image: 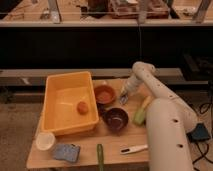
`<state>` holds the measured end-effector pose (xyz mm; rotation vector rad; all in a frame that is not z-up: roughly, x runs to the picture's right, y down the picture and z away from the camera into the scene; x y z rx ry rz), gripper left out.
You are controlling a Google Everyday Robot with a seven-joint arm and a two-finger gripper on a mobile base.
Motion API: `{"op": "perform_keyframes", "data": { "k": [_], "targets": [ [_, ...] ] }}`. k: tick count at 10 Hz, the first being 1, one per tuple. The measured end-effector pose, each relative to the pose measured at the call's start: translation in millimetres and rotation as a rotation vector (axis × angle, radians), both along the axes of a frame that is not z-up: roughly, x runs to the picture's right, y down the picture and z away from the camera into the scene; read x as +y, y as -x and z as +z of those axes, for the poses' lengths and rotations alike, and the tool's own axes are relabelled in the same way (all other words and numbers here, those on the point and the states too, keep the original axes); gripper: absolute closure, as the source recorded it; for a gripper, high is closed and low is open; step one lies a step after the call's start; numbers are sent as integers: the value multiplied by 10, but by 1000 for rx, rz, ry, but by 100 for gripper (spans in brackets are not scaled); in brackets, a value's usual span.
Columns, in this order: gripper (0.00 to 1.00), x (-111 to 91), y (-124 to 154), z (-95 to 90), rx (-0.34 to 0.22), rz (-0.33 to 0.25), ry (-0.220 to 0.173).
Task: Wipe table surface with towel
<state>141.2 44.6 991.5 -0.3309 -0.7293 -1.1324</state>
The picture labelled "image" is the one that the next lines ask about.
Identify blue foot pedal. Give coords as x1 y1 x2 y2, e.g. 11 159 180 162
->
187 123 211 142

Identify green yellow corn toy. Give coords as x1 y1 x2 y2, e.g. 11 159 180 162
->
133 96 153 125

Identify orange ball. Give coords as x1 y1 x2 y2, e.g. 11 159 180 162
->
77 101 89 114

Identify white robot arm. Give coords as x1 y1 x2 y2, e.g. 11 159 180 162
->
119 61 198 171

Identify dark purple bowl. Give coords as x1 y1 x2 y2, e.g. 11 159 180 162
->
102 108 129 132

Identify background wooden workbench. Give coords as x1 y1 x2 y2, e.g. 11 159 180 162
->
0 0 213 27

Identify yellow plastic tub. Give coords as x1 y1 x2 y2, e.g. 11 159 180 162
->
41 71 99 136

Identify black cables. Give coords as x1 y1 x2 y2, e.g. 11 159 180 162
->
189 99 213 171

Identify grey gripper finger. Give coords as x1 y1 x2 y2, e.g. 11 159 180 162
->
119 95 125 105
124 95 129 103

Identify green handled utensil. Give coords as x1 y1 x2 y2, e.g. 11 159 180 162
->
97 144 104 171

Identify orange ceramic bowl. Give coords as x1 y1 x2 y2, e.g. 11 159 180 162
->
94 85 116 105

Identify white cup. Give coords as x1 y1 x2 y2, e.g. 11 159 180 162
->
35 132 56 151

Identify blue sponge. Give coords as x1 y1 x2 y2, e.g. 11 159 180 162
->
53 144 80 163

